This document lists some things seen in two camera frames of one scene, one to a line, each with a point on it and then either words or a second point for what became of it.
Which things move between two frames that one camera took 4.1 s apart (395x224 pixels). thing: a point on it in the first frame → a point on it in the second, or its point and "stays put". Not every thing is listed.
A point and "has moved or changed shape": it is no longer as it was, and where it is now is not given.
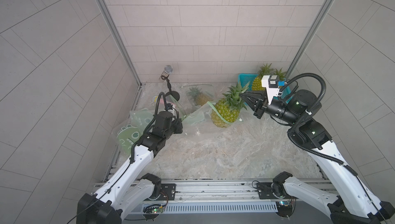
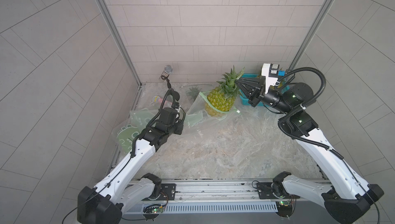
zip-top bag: (139, 120) stays put
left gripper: (177, 123) stays put
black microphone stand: (172, 93) stays put
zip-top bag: (207, 117) has moved or changed shape
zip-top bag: (128, 135) stays put
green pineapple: (227, 110) → (221, 99)
